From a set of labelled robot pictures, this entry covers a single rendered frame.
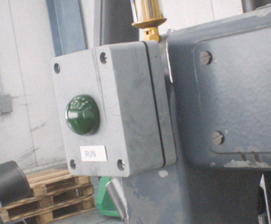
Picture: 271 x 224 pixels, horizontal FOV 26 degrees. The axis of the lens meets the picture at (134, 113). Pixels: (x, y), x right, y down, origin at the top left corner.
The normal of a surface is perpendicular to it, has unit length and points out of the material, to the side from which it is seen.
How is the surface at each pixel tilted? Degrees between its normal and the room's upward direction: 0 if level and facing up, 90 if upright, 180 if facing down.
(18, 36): 90
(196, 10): 90
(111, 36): 75
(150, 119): 90
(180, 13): 90
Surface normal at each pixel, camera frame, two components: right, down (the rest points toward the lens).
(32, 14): 0.63, -0.06
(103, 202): 0.58, -0.31
